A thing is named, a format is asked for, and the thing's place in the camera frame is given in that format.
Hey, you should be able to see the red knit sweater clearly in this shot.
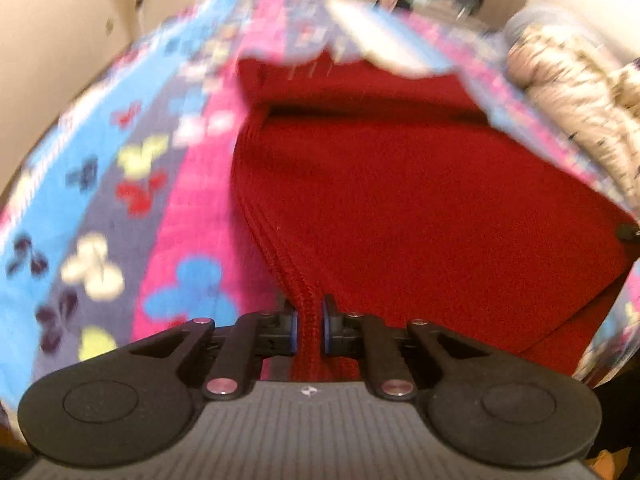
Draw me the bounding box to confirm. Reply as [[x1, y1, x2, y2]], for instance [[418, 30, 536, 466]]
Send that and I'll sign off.
[[231, 54, 639, 380]]

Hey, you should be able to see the colourful floral bed blanket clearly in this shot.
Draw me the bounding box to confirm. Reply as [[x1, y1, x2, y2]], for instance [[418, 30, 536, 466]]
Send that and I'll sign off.
[[1, 0, 620, 412]]

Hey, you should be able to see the beige star-pattern quilt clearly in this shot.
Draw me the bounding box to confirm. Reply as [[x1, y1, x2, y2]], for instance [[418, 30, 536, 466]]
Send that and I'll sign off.
[[503, 4, 639, 210]]

